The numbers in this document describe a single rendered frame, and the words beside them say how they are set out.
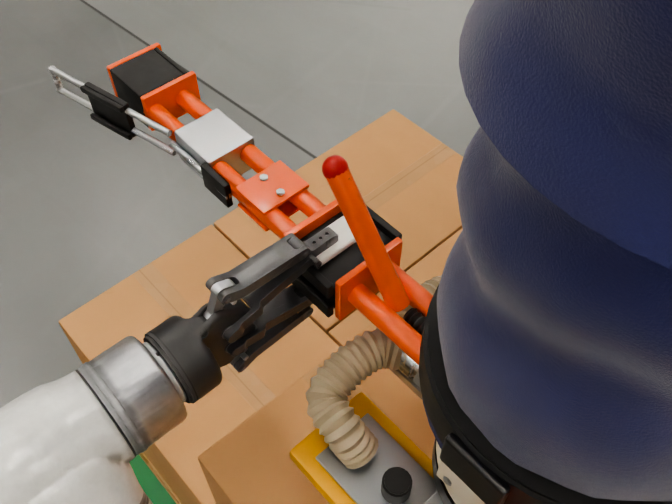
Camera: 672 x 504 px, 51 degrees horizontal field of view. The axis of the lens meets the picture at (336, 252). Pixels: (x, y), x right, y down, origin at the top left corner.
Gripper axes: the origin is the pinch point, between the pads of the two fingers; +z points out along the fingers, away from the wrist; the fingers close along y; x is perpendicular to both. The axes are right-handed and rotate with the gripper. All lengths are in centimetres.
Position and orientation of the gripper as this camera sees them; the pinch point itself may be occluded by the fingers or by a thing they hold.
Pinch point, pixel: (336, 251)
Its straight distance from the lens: 70.0
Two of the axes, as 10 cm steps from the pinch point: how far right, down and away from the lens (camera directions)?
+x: 6.6, 5.9, -4.6
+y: 0.0, 6.2, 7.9
